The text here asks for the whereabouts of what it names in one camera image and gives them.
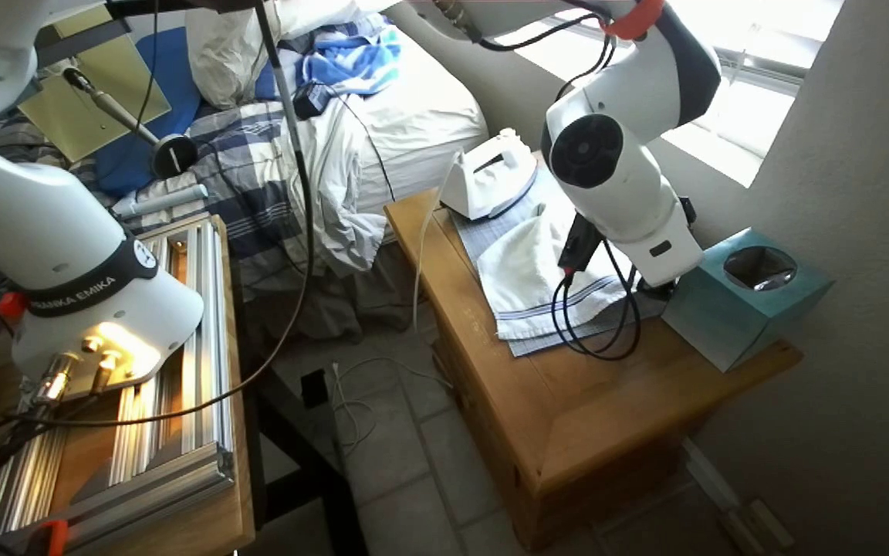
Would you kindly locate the white bed duvet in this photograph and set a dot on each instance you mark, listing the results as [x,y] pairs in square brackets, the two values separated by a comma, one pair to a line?
[394,135]

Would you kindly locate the white crumpled cloth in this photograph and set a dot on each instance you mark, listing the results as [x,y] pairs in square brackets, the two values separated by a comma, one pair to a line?
[484,232]

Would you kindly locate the yellow green board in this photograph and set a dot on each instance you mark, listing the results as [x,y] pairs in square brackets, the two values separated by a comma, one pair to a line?
[85,108]

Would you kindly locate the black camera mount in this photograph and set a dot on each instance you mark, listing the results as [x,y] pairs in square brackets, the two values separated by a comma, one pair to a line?
[170,3]

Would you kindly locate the blue striped cloth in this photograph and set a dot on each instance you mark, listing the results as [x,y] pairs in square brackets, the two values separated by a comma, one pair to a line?
[346,58]

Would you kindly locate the black tripod leg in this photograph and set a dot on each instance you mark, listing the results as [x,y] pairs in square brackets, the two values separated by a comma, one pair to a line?
[114,108]

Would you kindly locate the white towel with blue stripes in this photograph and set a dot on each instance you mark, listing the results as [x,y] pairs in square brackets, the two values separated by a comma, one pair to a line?
[524,268]

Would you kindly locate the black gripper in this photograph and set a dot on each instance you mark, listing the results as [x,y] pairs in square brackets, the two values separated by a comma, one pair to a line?
[675,290]

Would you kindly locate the wooden nightstand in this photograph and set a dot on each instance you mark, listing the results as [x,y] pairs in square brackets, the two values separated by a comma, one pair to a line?
[587,433]

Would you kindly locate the blue plaid blanket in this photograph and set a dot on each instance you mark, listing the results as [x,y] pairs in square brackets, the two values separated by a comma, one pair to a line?
[237,188]

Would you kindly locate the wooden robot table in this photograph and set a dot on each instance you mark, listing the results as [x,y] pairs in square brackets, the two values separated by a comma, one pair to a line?
[232,513]

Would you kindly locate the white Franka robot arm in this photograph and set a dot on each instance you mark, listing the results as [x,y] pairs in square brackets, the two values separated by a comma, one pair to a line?
[53,228]

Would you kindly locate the white clothes iron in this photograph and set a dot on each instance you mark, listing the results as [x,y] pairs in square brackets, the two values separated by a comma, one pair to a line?
[484,175]

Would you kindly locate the aluminium profile frame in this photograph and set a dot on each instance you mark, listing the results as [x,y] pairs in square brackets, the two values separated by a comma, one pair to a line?
[185,342]

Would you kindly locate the teal tissue box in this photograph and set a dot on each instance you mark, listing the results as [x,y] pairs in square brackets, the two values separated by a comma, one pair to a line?
[740,311]

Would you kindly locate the blue pillow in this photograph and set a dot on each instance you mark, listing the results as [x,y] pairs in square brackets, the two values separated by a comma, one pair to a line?
[154,104]

